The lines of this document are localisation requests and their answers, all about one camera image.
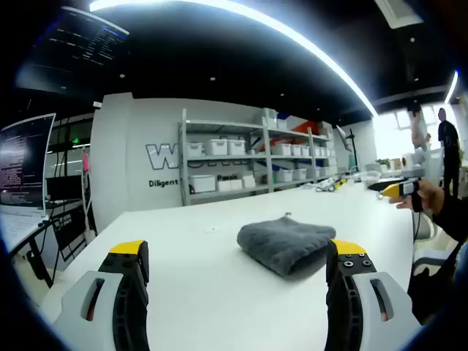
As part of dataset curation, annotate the grey towel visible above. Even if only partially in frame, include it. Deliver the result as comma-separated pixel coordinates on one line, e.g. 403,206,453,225
236,211,336,279

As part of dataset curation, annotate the black floor stand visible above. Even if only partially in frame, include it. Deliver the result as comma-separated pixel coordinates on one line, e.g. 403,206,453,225
345,127,363,173

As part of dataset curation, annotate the grey and black cabinet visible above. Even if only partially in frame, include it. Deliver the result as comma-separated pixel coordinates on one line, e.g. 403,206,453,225
46,177,98,261

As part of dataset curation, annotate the short ceiling light strip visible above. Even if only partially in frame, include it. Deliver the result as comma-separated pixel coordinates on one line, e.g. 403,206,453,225
444,69,460,104

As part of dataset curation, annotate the white pole stand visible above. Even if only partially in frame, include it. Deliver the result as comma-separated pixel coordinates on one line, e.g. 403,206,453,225
80,144,97,235

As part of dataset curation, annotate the white side desk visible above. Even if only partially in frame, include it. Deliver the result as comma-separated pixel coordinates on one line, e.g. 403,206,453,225
0,208,52,293

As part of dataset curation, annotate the ceiling air vent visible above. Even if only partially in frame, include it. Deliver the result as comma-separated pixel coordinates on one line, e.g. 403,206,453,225
373,0,425,29

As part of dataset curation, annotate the computer monitor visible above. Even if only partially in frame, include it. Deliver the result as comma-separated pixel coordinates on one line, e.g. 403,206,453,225
0,113,56,216

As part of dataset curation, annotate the grey metal shelving unit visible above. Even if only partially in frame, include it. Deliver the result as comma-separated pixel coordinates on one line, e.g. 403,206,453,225
178,108,337,206

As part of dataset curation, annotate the large dark display screen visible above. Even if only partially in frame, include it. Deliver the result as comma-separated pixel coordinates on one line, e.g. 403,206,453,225
16,5,131,94

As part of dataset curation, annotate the long ceiling light strip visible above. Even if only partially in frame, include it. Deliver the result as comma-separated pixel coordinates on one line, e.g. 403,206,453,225
89,0,380,118

